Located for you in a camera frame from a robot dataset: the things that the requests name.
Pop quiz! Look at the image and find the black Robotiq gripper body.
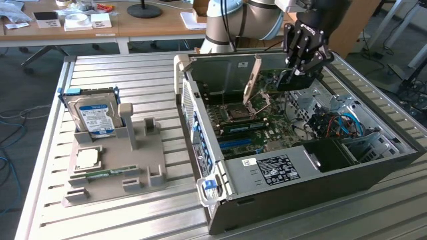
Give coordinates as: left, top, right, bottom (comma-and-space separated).
292, 0, 354, 51

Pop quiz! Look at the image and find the graphics card with black cooler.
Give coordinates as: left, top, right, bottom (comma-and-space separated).
242, 53, 317, 106

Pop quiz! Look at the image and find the wooden cabinet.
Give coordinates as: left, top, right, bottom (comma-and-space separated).
278, 0, 383, 60

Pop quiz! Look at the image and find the perforated silver disk bay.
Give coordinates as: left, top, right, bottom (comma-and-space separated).
286, 74, 338, 118

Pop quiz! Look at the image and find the metal socket cover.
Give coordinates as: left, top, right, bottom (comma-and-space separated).
250, 92, 272, 118

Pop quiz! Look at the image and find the small cardboard box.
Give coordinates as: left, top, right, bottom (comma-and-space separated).
192, 0, 211, 18

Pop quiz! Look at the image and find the white paper stack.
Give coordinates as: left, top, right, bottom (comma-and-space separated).
179, 11, 208, 31

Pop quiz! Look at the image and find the CPU socket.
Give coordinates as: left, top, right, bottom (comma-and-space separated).
223, 103, 255, 124

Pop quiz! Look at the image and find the green motherboard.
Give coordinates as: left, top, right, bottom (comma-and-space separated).
199, 91, 317, 161

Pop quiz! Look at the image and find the green RAM stick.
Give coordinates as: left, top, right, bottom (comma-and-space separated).
220, 121, 270, 134
68, 164, 139, 180

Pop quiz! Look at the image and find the grey chipset heatsink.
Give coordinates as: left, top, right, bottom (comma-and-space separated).
266, 141, 286, 152

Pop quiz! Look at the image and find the black plastic shroud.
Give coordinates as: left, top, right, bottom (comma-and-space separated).
303, 138, 361, 174

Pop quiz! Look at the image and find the wooden desk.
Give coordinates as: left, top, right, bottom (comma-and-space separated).
118, 0, 303, 55
0, 0, 122, 55

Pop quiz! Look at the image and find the long black expansion slot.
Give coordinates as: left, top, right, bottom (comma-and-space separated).
218, 133, 258, 141

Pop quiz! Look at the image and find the blue expansion slot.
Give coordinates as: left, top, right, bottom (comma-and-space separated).
219, 139, 254, 150

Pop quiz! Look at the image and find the black round lamp base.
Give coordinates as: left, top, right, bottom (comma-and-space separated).
126, 0, 164, 19

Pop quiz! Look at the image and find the black label sticker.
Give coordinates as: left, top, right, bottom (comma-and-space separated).
192, 144, 207, 176

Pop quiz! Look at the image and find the grey power supply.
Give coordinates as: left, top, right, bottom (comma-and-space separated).
222, 146, 322, 199

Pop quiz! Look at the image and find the open black PC case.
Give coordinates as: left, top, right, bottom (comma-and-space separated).
172, 44, 427, 236

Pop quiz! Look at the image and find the orange small item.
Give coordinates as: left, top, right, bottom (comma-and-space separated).
95, 3, 116, 13

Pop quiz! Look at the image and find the small white box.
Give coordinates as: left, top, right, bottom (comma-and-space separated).
90, 13, 112, 30

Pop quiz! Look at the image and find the flat white box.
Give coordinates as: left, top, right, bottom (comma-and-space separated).
63, 21, 95, 33

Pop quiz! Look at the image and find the clear bag of parts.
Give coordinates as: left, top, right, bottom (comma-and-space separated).
55, 1, 98, 16

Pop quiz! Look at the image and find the grey parts rack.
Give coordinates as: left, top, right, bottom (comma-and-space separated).
62, 101, 168, 209

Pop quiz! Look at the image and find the white tape roll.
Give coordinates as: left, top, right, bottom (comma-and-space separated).
64, 13, 90, 26

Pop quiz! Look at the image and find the black and white box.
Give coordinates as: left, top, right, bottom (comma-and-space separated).
34, 11, 63, 29

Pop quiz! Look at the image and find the grey wheeled desk leg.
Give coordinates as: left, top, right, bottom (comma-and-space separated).
20, 44, 70, 75

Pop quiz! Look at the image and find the silver CPU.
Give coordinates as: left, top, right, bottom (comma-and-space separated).
75, 149, 102, 171

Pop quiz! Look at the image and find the white paper card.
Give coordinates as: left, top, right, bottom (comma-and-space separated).
4, 22, 31, 30

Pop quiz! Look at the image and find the crumpled plastic bag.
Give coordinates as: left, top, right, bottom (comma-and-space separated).
0, 1, 34, 23

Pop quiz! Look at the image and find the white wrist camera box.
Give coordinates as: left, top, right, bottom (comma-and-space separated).
275, 0, 315, 13

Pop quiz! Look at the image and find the white table frame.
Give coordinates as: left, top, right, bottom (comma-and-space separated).
365, 0, 427, 68

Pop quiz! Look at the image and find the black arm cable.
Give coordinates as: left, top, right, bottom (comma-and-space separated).
218, 0, 239, 52

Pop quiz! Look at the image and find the orange wire bundle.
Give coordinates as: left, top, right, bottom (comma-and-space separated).
327, 116, 339, 137

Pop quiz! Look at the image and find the blue disk wire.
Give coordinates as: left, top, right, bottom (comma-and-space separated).
337, 112, 366, 138

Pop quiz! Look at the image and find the black wire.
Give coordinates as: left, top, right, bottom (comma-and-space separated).
288, 119, 318, 141

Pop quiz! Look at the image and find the silver drive bracket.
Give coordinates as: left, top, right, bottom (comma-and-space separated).
341, 131, 402, 166

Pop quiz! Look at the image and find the hard disk with blue bracket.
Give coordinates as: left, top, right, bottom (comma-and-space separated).
58, 86, 122, 140

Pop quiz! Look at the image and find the white floor cable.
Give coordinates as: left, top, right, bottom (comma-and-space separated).
0, 104, 52, 120

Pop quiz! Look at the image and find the blue floor cable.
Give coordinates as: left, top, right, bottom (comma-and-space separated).
0, 119, 27, 216

